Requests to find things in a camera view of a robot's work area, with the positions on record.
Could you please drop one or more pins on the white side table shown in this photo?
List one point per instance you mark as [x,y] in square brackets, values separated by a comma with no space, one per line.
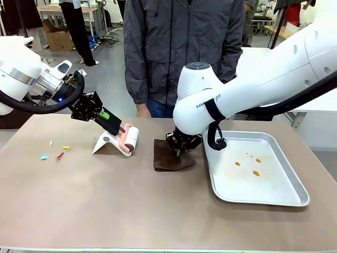
[316,108]

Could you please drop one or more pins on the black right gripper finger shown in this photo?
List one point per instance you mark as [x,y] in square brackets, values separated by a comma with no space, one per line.
[172,142]
[193,145]

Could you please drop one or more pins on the pink lint roller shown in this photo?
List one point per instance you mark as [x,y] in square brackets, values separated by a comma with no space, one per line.
[131,139]

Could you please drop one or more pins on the person right hand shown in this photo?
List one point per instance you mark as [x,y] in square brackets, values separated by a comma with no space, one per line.
[143,110]

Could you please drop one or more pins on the bystander bare legs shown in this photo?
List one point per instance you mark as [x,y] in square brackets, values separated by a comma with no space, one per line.
[35,39]

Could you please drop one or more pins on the brown cardboard box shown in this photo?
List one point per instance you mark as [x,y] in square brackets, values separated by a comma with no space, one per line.
[59,39]

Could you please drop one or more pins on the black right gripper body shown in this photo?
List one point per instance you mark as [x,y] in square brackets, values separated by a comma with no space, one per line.
[185,135]

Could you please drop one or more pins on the white angular table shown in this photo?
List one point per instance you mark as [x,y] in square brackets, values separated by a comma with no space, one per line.
[255,51]

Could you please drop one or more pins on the blue paper scrap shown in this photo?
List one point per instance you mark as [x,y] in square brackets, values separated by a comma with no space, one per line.
[44,157]

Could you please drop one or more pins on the white tabletop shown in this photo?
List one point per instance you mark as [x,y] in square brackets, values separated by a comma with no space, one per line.
[29,39]

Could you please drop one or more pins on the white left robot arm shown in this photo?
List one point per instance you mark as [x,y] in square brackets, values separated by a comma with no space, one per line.
[15,66]

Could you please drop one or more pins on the person in grey jacket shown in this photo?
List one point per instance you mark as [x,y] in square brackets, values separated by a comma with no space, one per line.
[171,39]

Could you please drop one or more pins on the black metal pole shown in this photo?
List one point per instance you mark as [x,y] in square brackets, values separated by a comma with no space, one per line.
[276,23]

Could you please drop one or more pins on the white folded roller stand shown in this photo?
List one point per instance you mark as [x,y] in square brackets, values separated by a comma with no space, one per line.
[101,147]

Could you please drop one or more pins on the silver metal tray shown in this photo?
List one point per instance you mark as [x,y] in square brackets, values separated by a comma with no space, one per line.
[263,189]

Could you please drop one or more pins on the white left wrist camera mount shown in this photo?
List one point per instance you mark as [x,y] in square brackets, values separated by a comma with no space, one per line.
[61,68]

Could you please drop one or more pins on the blue jeans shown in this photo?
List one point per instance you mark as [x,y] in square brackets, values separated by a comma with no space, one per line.
[160,108]

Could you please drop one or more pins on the red paper scrap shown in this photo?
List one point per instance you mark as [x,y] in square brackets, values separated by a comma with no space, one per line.
[59,156]

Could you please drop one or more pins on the person left forearm grey sleeve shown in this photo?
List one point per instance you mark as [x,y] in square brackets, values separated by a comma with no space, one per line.
[234,63]

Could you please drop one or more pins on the wooden top white frame table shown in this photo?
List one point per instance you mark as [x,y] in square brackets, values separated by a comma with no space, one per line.
[87,9]

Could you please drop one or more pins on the white box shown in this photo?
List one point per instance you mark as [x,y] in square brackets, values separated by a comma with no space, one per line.
[292,27]

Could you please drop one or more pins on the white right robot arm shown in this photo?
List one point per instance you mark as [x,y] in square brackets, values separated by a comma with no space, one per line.
[250,87]

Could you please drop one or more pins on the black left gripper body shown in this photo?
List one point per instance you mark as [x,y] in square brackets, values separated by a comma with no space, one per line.
[65,92]

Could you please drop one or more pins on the brown cleaning cloth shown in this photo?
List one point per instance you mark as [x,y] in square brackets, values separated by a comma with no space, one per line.
[166,158]

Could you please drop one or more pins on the blue plastic bag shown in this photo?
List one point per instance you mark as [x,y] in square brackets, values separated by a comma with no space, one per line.
[92,42]

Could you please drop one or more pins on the bystander in red top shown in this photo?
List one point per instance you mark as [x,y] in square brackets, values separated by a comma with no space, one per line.
[292,11]

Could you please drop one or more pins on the wooden workbench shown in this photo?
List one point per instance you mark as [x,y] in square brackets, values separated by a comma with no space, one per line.
[279,31]

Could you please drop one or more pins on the bystander in black trousers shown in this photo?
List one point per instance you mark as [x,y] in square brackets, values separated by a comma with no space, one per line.
[79,31]

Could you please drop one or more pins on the person right forearm grey sleeve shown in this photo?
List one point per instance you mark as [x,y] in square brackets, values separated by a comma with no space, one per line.
[134,81]

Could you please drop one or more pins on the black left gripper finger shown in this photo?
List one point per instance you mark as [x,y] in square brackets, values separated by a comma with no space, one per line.
[104,126]
[113,122]

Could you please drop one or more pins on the yellow paper scrap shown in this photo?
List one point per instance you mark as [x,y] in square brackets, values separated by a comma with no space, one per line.
[67,147]

